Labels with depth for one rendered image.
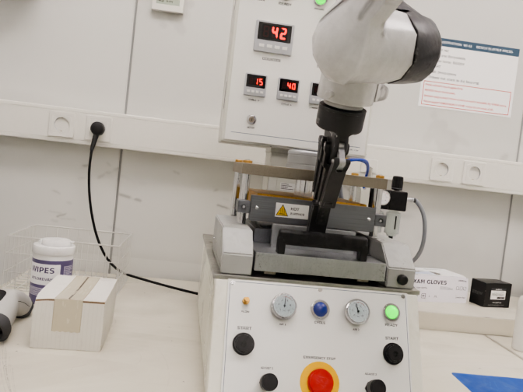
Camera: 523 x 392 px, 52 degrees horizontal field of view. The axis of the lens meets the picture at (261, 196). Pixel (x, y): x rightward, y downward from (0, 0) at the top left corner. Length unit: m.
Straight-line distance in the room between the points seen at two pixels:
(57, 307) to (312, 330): 0.44
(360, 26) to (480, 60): 1.17
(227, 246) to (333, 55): 0.35
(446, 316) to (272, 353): 0.69
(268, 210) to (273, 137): 0.27
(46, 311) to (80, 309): 0.06
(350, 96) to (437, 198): 0.97
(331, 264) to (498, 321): 0.71
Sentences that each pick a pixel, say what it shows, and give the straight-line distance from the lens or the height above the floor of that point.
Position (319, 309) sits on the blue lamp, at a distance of 0.87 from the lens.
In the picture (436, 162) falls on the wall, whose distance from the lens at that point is 1.68.
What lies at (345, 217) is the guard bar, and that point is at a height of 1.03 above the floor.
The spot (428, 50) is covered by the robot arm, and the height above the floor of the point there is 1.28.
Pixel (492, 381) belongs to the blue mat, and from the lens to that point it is 1.17.
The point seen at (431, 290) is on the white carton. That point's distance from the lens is 1.55.
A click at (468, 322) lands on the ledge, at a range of 1.49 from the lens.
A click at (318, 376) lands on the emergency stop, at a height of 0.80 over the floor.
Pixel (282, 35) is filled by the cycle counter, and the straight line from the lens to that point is 1.21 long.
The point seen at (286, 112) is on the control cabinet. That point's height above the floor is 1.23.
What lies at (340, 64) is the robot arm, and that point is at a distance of 0.69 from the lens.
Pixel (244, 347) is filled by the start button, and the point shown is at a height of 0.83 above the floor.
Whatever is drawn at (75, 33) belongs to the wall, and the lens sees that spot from 1.69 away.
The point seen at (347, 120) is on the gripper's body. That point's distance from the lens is 0.84.
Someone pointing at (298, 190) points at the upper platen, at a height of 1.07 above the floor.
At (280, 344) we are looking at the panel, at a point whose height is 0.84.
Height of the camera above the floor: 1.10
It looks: 3 degrees down
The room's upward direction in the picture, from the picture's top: 7 degrees clockwise
